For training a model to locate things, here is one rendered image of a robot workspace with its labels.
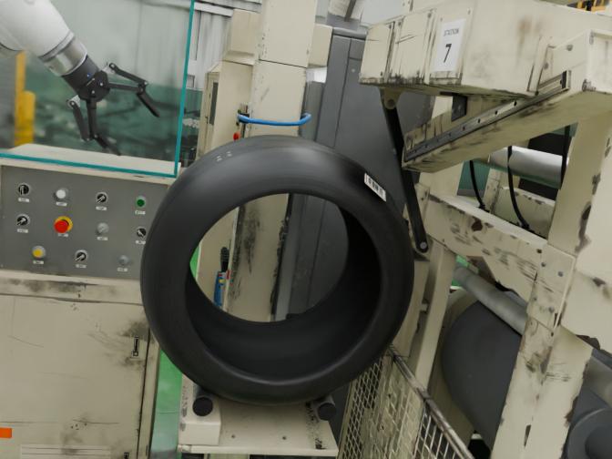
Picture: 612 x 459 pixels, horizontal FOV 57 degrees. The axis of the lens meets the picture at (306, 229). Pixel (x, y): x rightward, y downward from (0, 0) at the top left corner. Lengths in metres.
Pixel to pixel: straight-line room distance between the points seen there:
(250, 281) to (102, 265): 0.59
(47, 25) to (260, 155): 0.51
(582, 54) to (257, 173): 0.58
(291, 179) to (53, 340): 1.17
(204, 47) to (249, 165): 9.48
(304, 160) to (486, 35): 0.41
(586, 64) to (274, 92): 0.81
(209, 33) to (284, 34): 9.11
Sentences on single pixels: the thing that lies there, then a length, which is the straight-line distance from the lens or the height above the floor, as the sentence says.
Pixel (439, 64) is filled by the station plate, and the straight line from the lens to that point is 1.02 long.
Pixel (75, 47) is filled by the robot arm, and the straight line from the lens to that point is 1.34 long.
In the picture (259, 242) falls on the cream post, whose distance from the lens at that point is 1.54.
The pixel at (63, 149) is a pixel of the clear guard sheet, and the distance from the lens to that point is 1.88.
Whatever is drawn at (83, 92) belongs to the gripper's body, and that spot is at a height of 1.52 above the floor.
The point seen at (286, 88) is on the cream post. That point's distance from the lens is 1.48.
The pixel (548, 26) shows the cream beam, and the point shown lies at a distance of 1.01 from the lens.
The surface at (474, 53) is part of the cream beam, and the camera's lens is 0.95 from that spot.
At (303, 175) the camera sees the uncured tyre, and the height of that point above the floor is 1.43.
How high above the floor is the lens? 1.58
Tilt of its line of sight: 13 degrees down
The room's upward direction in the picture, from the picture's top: 9 degrees clockwise
